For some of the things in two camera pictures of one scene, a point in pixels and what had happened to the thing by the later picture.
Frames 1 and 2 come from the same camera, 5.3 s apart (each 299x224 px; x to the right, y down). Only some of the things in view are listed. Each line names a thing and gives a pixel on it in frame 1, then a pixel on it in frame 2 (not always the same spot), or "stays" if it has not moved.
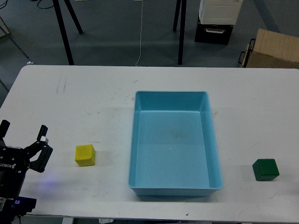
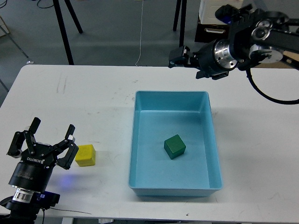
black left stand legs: (62, 29) stays
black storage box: (218, 34) stays
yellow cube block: (85, 155) stays
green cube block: (266, 170) to (174, 146)
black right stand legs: (182, 20) stays
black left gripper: (14, 164) to (32, 173)
